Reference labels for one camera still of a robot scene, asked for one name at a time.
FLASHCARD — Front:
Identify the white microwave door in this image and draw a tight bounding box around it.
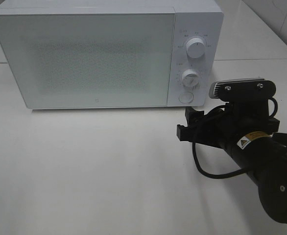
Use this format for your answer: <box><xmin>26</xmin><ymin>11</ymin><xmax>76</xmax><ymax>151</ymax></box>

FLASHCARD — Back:
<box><xmin>0</xmin><ymin>14</ymin><xmax>174</xmax><ymax>109</ymax></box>

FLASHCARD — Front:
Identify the white upper power knob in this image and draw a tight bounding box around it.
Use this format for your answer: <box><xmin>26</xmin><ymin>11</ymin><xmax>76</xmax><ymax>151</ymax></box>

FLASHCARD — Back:
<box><xmin>186</xmin><ymin>37</ymin><xmax>206</xmax><ymax>59</ymax></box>

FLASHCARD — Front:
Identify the white microwave oven body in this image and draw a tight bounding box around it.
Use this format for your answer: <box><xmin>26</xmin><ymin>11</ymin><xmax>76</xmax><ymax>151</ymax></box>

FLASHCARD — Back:
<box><xmin>0</xmin><ymin>7</ymin><xmax>223</xmax><ymax>109</ymax></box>

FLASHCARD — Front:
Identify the round white door button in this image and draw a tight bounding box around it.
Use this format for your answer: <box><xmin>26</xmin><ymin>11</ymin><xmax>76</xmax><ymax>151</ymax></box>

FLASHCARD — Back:
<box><xmin>179</xmin><ymin>92</ymin><xmax>194</xmax><ymax>104</ymax></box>

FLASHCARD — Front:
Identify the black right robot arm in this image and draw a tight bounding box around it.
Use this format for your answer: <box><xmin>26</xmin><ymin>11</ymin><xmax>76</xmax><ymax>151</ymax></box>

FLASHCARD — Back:
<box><xmin>176</xmin><ymin>101</ymin><xmax>287</xmax><ymax>224</ymax></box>

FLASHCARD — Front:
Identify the white timer knob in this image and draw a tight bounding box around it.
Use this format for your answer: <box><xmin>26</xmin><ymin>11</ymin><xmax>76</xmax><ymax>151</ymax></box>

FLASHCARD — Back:
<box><xmin>181</xmin><ymin>69</ymin><xmax>200</xmax><ymax>88</ymax></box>

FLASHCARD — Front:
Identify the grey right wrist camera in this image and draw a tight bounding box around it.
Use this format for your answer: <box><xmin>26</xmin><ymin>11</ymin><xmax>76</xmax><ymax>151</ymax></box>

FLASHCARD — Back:
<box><xmin>209</xmin><ymin>78</ymin><xmax>276</xmax><ymax>102</ymax></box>

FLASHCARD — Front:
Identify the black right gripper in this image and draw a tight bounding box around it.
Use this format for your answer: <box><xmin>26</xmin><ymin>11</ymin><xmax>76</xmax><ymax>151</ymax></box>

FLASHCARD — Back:
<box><xmin>175</xmin><ymin>100</ymin><xmax>281</xmax><ymax>152</ymax></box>

